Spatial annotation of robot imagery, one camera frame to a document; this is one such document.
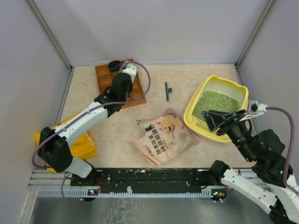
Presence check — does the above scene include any pink cat litter bag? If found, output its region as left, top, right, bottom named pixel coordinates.
left=130, top=108, right=199, bottom=166

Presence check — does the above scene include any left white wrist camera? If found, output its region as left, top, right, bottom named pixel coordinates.
left=118, top=61, right=138, bottom=83

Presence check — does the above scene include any green cat litter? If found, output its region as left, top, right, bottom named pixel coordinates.
left=192, top=91, right=240, bottom=120

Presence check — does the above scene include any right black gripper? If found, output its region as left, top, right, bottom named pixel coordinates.
left=201, top=108, right=256, bottom=161

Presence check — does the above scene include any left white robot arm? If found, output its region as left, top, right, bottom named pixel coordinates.
left=37, top=71, right=137, bottom=185

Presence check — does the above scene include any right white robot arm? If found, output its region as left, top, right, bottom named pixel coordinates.
left=202, top=110, right=299, bottom=224

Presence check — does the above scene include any yellow cloth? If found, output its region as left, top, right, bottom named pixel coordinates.
left=35, top=116, right=97, bottom=173

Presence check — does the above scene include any black rolled item top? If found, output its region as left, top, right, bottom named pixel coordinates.
left=107, top=60, right=122, bottom=73

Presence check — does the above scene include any yellow litter box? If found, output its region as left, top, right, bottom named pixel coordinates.
left=184, top=76, right=249, bottom=143

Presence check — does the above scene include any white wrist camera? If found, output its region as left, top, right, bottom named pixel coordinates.
left=240, top=100, right=268, bottom=121
left=118, top=61, right=138, bottom=83

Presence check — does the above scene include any wooden compartment tray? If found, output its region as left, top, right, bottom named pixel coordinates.
left=95, top=64, right=146, bottom=109

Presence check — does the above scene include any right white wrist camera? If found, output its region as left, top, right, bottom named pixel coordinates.
left=240, top=100, right=268, bottom=121

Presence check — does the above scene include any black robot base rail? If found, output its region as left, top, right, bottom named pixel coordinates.
left=71, top=168, right=223, bottom=194

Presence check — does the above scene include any black bag sealing clip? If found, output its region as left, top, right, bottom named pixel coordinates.
left=164, top=82, right=172, bottom=102

